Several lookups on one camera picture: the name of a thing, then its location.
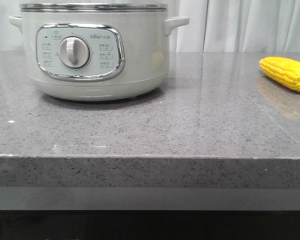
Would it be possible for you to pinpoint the yellow corn cob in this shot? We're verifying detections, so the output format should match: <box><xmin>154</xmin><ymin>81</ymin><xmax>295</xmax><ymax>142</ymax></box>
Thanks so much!
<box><xmin>259</xmin><ymin>56</ymin><xmax>300</xmax><ymax>93</ymax></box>

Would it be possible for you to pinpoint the glass pot lid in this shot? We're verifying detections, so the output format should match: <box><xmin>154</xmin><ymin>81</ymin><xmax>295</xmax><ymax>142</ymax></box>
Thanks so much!
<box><xmin>19</xmin><ymin>3</ymin><xmax>168</xmax><ymax>13</ymax></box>

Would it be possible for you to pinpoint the pale green electric cooking pot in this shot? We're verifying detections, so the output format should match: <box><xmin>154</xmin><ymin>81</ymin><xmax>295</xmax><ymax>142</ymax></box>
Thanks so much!
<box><xmin>9</xmin><ymin>11</ymin><xmax>190</xmax><ymax>102</ymax></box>

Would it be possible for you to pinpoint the white curtain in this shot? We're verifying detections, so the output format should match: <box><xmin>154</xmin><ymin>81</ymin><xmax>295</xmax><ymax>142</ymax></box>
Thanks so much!
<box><xmin>0</xmin><ymin>0</ymin><xmax>300</xmax><ymax>53</ymax></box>

